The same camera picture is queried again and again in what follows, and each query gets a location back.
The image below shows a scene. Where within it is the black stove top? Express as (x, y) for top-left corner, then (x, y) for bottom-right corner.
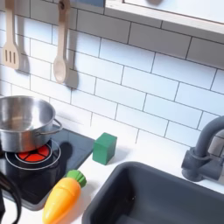
(0, 124), (95, 212)

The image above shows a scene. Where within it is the dark grey sink basin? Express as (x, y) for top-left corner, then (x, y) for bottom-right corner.
(81, 161), (224, 224)

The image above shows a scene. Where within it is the wooden spoon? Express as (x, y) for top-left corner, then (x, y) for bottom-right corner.
(52, 0), (72, 85)

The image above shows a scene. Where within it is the steel pot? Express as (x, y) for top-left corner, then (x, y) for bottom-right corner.
(0, 94), (64, 153)

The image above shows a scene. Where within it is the green block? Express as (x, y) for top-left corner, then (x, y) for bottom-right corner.
(92, 132), (118, 166)

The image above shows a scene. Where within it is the orange toy carrot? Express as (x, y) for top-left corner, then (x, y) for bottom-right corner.
(42, 169), (88, 224)

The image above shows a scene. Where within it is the dark grey tap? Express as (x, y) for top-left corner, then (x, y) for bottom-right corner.
(180, 115), (224, 183)

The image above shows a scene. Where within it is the wooden slotted spatula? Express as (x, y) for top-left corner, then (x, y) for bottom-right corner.
(2, 0), (21, 71)

